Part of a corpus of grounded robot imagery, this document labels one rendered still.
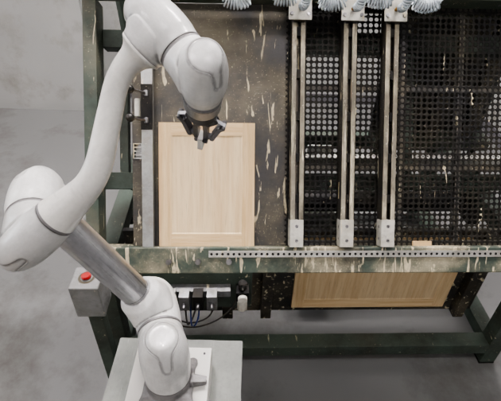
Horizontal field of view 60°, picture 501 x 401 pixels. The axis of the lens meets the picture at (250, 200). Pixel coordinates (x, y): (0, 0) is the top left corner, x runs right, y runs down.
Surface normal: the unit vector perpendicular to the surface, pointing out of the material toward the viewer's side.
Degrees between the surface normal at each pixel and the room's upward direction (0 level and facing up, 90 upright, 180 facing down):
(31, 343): 0
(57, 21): 90
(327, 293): 90
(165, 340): 6
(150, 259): 56
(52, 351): 0
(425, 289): 90
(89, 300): 90
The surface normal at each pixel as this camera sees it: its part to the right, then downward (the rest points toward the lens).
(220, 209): 0.04, 0.06
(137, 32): -0.35, 0.09
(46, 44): -0.01, 0.61
